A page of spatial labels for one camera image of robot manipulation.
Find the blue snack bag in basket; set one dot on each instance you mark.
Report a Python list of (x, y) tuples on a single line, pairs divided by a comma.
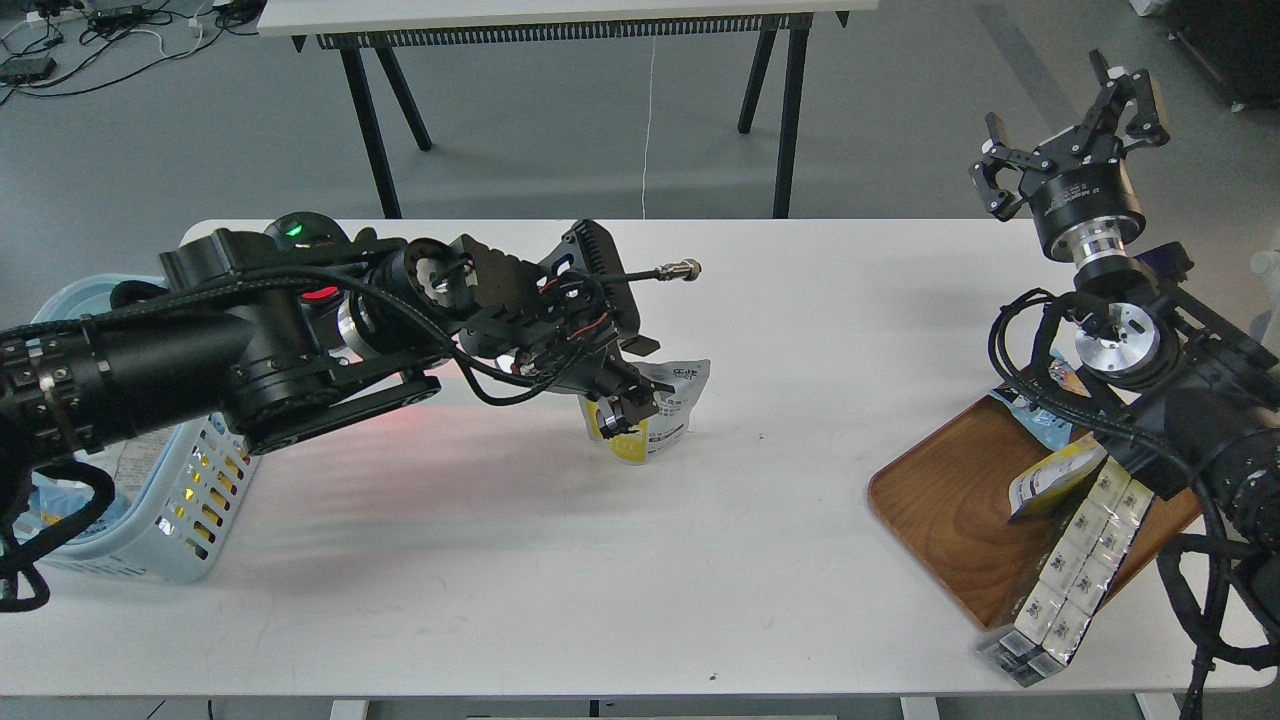
[(54, 500)]

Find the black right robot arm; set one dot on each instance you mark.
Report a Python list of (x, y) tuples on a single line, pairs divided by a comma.
[(1177, 394)]

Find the black barcode scanner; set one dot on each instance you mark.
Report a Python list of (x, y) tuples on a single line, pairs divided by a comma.
[(305, 234)]

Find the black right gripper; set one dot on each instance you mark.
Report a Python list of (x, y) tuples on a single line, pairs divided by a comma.
[(1085, 205)]

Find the black leg background table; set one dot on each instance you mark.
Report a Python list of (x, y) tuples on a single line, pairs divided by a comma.
[(352, 27)]

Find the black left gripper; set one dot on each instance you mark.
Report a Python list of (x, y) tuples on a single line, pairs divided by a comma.
[(635, 390)]

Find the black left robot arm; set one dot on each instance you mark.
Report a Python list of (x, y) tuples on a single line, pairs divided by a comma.
[(297, 331)]

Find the silver white cracker box pack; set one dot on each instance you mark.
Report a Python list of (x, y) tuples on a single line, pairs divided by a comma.
[(1052, 605)]

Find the yellow white snack pouch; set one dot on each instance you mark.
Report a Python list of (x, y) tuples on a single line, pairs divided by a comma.
[(663, 429), (1045, 484)]

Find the light blue plastic basket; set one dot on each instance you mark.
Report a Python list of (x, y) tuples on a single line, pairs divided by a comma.
[(160, 500)]

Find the brown wooden tray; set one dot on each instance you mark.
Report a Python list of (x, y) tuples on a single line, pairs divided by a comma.
[(947, 501)]

